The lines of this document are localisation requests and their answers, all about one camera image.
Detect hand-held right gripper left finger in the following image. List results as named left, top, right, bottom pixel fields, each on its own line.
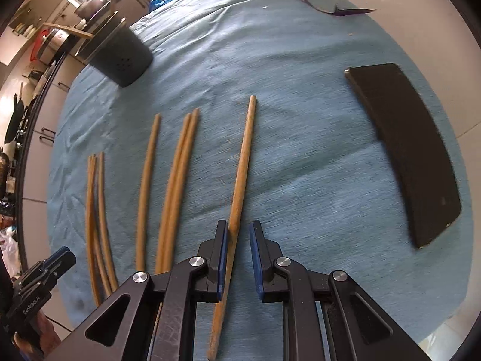
left=62, top=220, right=229, bottom=361

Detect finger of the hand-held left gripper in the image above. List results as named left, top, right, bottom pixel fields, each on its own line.
left=48, top=247, right=71, bottom=266
left=43, top=253, right=77, bottom=284

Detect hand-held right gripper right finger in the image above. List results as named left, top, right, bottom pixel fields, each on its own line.
left=249, top=220, right=433, bottom=361

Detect wooden chopstick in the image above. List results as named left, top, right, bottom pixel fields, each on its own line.
left=161, top=108, right=200, bottom=273
left=91, top=154, right=113, bottom=298
left=86, top=155, right=102, bottom=307
left=135, top=113, right=161, bottom=270
left=155, top=113, right=192, bottom=274
left=207, top=95, right=258, bottom=361
left=98, top=151, right=119, bottom=288

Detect dark perforated chopstick holder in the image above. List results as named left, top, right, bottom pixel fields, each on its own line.
left=87, top=18, right=154, bottom=88

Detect person's left hand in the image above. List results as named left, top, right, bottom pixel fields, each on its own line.
left=35, top=312, right=65, bottom=358

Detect white plastic bag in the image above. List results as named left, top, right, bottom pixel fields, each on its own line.
left=0, top=226, right=19, bottom=275

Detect black frying pan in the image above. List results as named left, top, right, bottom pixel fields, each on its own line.
left=4, top=94, right=29, bottom=145

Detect blue towel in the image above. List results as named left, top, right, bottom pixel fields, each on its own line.
left=47, top=0, right=474, bottom=361

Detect black smartphone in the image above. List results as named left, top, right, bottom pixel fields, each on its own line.
left=345, top=62, right=462, bottom=249

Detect red basin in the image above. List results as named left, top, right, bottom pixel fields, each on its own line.
left=28, top=39, right=49, bottom=63

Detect steel pot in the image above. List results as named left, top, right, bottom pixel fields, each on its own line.
left=38, top=28, right=76, bottom=64

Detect wooden spatula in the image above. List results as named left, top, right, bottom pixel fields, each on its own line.
left=41, top=23, right=94, bottom=40

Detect black cooking pot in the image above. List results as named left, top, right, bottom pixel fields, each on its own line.
left=73, top=0, right=113, bottom=21

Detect blue plastic bag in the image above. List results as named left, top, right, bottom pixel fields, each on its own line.
left=150, top=0, right=192, bottom=14

